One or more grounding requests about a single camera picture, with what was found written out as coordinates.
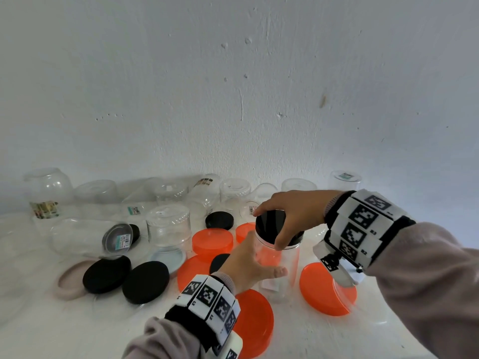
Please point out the person's right hand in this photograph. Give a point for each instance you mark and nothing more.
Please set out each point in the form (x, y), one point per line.
(303, 209)

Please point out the person's left hand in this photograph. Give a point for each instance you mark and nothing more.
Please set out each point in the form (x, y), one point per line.
(247, 269)

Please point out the small orange lid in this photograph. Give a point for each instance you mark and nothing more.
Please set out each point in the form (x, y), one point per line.
(212, 243)
(244, 233)

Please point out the large orange lid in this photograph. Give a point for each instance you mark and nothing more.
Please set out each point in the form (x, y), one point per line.
(318, 291)
(258, 321)
(191, 272)

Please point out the light blue lid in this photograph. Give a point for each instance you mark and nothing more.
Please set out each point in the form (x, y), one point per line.
(174, 262)

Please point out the group of transparent plastic jars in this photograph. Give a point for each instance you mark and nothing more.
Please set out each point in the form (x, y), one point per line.
(168, 226)

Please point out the wide transparent jar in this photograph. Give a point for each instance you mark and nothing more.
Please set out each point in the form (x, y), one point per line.
(348, 299)

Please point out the large black lid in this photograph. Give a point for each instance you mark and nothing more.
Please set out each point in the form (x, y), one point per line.
(106, 274)
(146, 282)

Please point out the pale pink lid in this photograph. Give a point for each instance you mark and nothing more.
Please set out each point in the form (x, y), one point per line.
(69, 284)

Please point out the person's left forearm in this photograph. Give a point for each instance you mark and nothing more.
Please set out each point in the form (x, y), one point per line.
(161, 343)

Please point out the person's right forearm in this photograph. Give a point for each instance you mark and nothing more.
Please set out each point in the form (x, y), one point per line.
(430, 287)

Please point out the black white marker wristband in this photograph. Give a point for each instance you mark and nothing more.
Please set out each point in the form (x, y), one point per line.
(209, 299)
(359, 224)

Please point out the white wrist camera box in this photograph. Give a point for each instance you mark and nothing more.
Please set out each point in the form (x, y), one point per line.
(344, 276)
(232, 347)

